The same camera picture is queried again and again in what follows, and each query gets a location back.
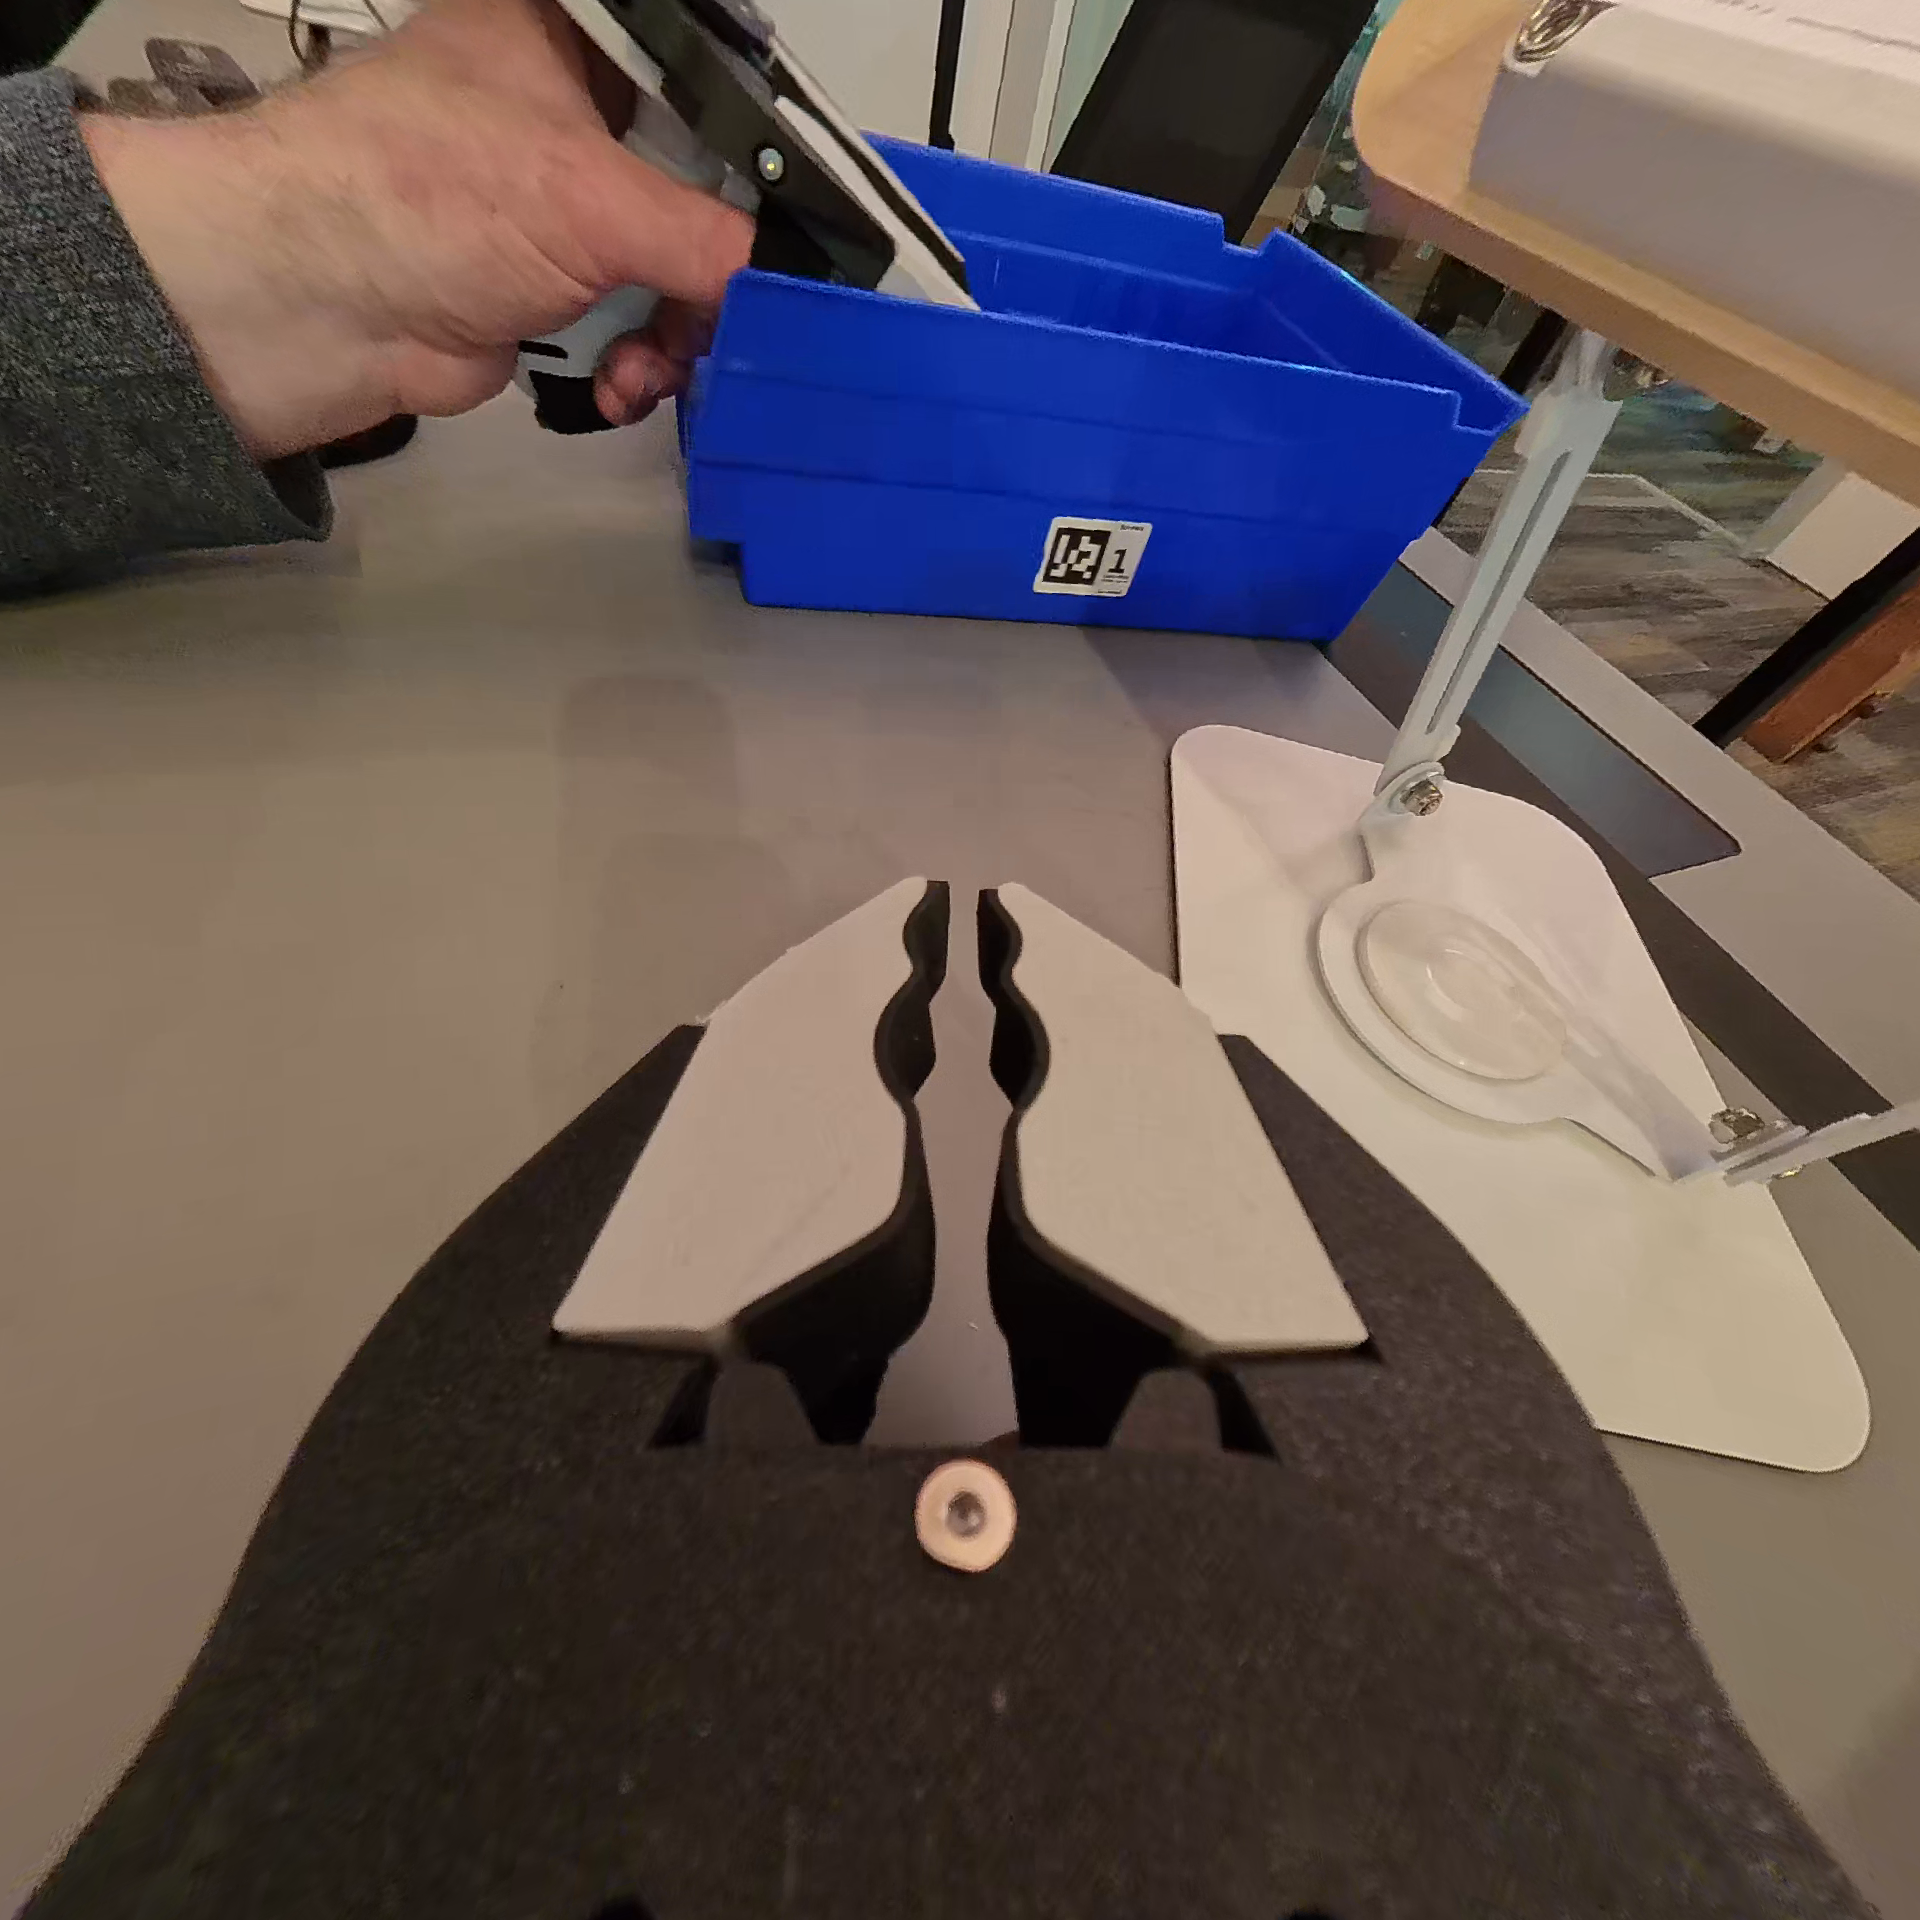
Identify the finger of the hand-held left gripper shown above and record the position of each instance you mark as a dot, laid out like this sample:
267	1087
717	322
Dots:
901	224

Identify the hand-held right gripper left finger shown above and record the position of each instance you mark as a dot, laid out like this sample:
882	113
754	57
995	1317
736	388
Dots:
750	1170

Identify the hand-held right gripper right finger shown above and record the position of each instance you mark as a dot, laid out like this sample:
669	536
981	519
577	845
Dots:
1171	1185

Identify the blue plastic bin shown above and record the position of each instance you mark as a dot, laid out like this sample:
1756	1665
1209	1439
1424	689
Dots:
1049	422

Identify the grey desk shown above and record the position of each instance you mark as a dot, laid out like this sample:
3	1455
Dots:
451	839

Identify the person's left hand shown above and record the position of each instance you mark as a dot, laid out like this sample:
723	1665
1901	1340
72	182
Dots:
376	240

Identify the black panel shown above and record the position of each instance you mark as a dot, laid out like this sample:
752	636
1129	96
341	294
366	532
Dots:
1213	106

